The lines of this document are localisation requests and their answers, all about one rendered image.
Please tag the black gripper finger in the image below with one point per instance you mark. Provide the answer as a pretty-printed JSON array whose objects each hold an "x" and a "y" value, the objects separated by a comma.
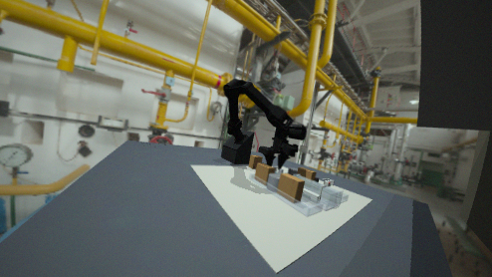
[
  {"x": 281, "y": 161},
  {"x": 269, "y": 159}
]

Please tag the dark grey cylinder with light grey top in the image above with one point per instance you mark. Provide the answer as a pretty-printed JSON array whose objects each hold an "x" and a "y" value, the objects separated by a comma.
[
  {"x": 274, "y": 179},
  {"x": 292, "y": 170}
]

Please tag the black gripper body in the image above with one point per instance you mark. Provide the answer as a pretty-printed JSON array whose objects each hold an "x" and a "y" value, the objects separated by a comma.
[{"x": 273, "y": 149}]

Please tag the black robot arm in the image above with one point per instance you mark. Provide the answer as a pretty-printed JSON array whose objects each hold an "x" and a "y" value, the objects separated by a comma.
[{"x": 275, "y": 115}]

